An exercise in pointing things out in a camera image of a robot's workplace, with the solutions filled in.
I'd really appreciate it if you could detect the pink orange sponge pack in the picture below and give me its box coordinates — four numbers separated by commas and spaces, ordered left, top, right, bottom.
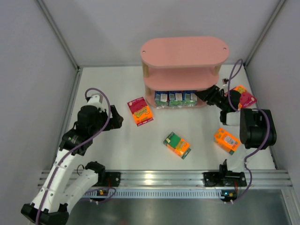
230, 85, 257, 110
127, 97, 154, 127

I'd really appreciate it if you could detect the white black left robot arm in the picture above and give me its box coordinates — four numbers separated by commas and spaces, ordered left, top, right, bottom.
21, 105, 123, 225

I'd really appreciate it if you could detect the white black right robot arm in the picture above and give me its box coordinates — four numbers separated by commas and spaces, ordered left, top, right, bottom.
195, 85, 277, 187

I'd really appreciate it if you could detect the pink three-tier shelf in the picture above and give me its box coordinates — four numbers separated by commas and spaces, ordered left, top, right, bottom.
140, 36, 230, 106

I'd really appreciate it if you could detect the green orange sponge pack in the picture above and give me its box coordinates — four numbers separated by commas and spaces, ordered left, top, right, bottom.
163, 132, 191, 159

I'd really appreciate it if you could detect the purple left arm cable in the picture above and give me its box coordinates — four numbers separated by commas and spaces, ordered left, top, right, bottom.
35, 88, 117, 225

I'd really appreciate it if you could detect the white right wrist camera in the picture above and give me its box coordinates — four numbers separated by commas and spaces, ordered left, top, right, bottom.
220, 111, 240, 126

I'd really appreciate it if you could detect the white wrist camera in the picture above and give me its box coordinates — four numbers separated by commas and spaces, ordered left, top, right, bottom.
220, 111, 240, 126
87, 93, 103, 111

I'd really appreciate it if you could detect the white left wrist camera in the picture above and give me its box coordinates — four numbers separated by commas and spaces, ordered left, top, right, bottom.
87, 93, 103, 111

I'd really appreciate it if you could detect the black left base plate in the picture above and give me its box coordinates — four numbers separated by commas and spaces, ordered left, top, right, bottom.
102, 172, 121, 187

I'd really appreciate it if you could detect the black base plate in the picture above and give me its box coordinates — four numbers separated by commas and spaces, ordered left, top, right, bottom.
203, 171, 247, 187
102, 172, 121, 187

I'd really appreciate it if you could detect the aluminium mounting rail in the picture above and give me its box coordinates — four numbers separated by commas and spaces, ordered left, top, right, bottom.
38, 169, 293, 201

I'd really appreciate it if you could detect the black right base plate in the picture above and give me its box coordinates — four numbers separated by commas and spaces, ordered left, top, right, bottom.
203, 171, 247, 187

